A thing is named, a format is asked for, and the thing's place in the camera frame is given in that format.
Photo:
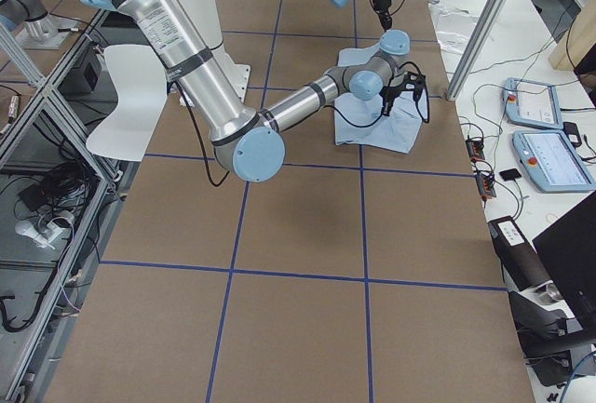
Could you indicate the black box with label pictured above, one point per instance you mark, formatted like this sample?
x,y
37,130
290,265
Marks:
x,y
517,254

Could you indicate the black monitor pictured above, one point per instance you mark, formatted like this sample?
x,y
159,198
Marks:
x,y
567,251

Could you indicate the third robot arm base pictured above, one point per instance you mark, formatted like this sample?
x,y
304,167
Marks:
x,y
40,30

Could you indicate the blue teach pendant near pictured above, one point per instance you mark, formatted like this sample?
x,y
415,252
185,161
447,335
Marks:
x,y
551,162

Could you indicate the light blue button-up shirt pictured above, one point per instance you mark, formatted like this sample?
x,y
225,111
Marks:
x,y
360,122

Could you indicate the white power strip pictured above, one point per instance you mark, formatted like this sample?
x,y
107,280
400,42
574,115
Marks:
x,y
47,235

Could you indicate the blue teach pendant far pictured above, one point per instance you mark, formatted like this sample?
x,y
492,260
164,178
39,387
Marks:
x,y
532,104

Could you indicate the grey aluminium frame post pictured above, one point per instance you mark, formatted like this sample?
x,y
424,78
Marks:
x,y
474,46

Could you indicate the blue teach pendant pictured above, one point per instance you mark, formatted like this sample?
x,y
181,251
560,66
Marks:
x,y
551,162
532,104

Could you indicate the orange black electronics module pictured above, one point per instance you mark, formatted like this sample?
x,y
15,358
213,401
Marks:
x,y
475,149

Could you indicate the white curved plastic sheet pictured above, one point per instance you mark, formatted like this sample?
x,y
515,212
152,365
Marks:
x,y
141,87

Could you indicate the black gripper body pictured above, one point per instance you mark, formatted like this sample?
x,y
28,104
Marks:
x,y
390,92
383,4

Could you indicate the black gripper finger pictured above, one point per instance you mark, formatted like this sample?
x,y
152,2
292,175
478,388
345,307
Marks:
x,y
387,107
385,23

